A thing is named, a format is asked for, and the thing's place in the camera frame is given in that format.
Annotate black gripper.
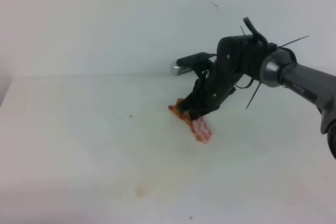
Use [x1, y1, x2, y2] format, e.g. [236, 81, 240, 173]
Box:
[178, 77, 236, 121]

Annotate red white striped rag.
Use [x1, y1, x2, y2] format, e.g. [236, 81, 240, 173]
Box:
[168, 98, 212, 144]

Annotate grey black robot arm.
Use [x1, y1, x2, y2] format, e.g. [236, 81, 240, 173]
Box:
[176, 35, 335, 155]

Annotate brown coffee stain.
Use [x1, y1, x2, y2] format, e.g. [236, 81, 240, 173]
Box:
[134, 181, 152, 198]

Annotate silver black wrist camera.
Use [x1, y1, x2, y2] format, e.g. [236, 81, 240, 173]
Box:
[170, 52, 216, 76]

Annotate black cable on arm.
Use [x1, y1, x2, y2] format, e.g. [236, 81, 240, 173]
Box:
[242, 17, 269, 46]

